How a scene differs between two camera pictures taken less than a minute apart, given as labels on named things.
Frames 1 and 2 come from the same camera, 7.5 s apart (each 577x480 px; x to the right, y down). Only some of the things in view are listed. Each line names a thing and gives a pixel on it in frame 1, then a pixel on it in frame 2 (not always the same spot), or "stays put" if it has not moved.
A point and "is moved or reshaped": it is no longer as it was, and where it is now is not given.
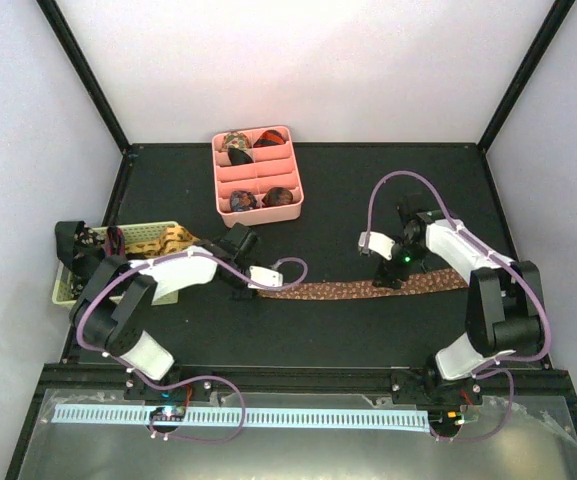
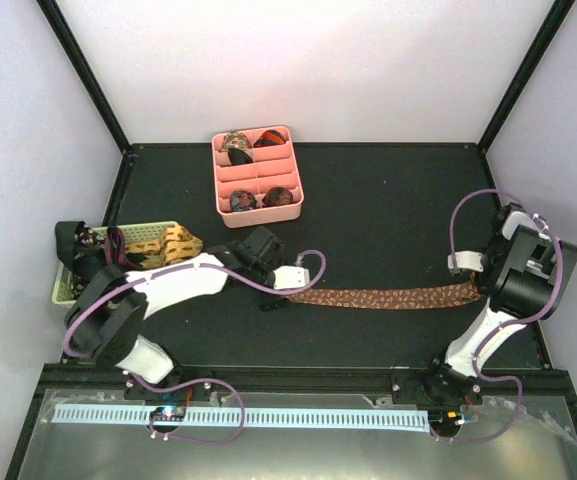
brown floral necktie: (432, 283) is moved or reshaped
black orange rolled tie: (269, 138) stays put
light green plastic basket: (135, 236) stays put
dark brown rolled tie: (277, 196) stays put
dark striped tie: (114, 245) stays put
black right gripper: (384, 273) -> (482, 280)
